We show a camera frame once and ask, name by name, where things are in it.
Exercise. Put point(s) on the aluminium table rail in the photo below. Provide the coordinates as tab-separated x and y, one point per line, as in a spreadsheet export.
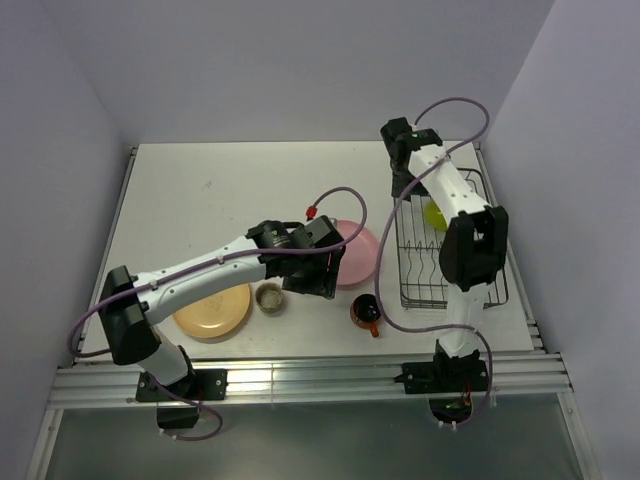
315	380

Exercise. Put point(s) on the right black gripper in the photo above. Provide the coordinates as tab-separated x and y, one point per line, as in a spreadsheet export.
399	185

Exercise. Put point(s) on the lime green bowl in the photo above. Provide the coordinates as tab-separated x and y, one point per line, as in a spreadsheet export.
434	217

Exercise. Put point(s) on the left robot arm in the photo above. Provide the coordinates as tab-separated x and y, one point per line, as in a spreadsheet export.
134	305

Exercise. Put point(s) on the orange plastic plate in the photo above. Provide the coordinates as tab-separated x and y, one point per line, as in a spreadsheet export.
216	315

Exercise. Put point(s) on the small grey speckled dish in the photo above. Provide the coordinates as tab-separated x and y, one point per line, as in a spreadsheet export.
269	297

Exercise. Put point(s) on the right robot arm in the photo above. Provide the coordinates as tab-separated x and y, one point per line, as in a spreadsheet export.
474	247

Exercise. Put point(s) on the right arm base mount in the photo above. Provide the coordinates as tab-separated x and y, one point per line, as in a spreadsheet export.
444	375

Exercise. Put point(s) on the pink plastic plate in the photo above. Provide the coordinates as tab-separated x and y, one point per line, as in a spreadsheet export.
358	262

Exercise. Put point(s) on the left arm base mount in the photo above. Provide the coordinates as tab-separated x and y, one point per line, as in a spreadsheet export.
179	407

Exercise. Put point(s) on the orange black mug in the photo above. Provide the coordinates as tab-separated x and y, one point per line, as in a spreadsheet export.
365	313

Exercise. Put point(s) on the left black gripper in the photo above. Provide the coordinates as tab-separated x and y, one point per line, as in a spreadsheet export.
322	284

